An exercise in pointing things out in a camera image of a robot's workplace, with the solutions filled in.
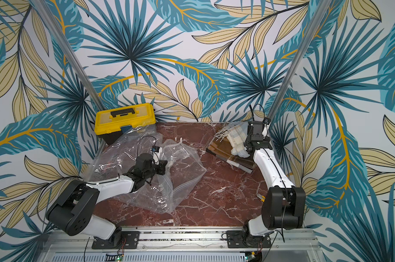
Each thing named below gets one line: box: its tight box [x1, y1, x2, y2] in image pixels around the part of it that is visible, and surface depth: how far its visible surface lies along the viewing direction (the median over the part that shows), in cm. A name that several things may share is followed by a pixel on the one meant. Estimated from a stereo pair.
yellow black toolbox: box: [94, 102, 157, 145], surface depth 101 cm
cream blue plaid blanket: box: [213, 121, 251, 158], surface depth 104 cm
